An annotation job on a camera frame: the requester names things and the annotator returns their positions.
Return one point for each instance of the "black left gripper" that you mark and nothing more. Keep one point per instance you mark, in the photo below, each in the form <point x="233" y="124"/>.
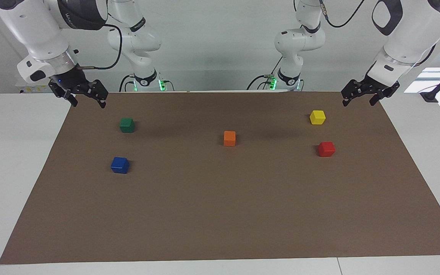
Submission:
<point x="365" y="88"/>

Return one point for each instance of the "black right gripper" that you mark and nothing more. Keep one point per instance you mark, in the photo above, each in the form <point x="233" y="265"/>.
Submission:
<point x="73" y="82"/>

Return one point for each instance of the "red cube block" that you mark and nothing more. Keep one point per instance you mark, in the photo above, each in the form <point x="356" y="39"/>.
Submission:
<point x="326" y="149"/>

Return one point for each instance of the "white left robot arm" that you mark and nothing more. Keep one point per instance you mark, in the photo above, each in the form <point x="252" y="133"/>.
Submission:
<point x="414" y="30"/>

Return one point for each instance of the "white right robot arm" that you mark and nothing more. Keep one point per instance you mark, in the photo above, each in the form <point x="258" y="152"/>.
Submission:
<point x="40" y="30"/>

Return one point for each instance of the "green cube block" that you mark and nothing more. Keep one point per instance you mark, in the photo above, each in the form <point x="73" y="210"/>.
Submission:
<point x="127" y="125"/>

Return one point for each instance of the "yellow cube block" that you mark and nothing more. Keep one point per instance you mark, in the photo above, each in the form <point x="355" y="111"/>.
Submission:
<point x="317" y="117"/>

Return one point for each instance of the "blue cube block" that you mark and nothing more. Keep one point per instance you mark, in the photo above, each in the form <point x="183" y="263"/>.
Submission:
<point x="119" y="165"/>

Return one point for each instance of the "orange cube block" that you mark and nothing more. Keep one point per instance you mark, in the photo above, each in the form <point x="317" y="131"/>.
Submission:
<point x="229" y="138"/>

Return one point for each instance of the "white box with yellow labels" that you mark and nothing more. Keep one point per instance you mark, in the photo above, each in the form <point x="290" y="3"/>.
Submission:
<point x="33" y="89"/>

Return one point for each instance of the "brown table mat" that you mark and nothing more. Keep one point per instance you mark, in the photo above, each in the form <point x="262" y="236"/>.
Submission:
<point x="224" y="206"/>

